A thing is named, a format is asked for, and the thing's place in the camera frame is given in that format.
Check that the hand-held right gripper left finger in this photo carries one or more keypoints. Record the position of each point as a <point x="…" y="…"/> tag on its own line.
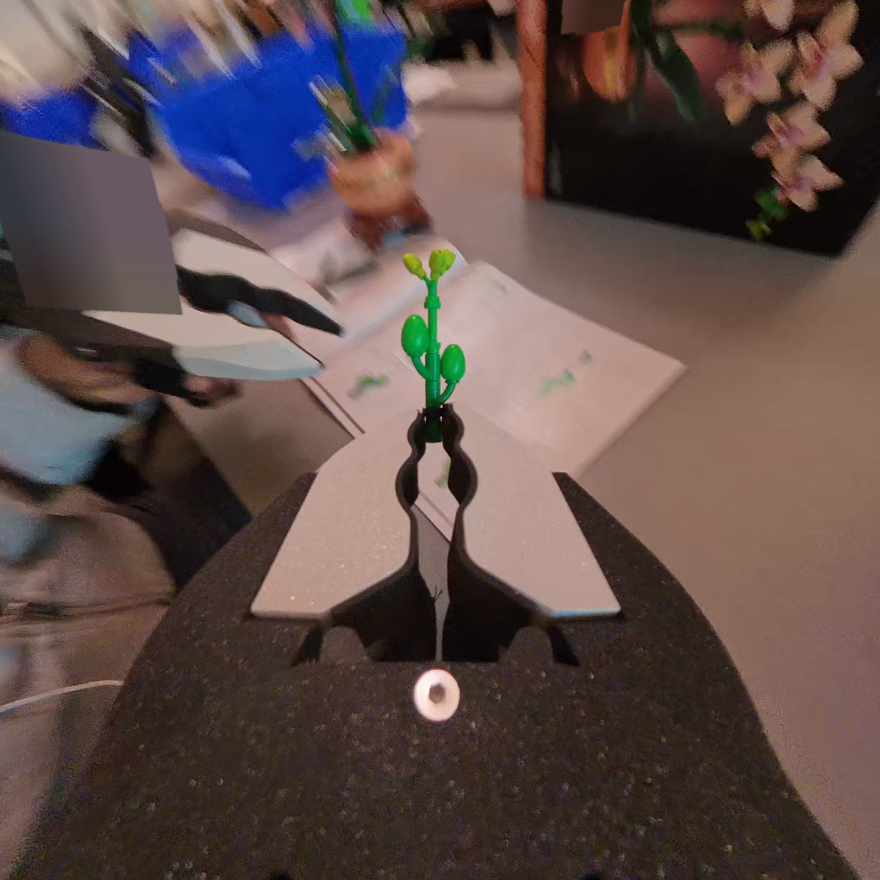
<point x="330" y="543"/>

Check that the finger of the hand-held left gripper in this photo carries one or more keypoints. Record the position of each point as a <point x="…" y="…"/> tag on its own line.
<point x="261" y="361"/>
<point x="240" y="261"/>

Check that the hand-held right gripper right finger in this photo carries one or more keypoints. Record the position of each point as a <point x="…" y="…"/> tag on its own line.
<point x="536" y="543"/>

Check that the green toy bud stem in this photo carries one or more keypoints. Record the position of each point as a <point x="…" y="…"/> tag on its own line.
<point x="433" y="344"/>

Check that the person's left hand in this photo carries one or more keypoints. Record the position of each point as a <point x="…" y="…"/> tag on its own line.
<point x="45" y="361"/>

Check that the person's grey hoodie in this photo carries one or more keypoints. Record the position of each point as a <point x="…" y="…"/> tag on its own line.
<point x="82" y="550"/>

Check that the large blue storage bin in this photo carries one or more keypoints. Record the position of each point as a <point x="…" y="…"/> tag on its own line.
<point x="240" y="137"/>

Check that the brick-built orchid plant pot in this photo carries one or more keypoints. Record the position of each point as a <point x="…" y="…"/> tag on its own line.
<point x="375" y="179"/>

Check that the white instruction booklet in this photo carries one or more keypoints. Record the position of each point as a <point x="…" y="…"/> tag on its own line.
<point x="550" y="357"/>

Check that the white paper towel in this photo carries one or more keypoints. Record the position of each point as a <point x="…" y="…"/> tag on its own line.
<point x="430" y="82"/>

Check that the orchid print toy box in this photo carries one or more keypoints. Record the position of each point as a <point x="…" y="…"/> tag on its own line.
<point x="619" y="172"/>

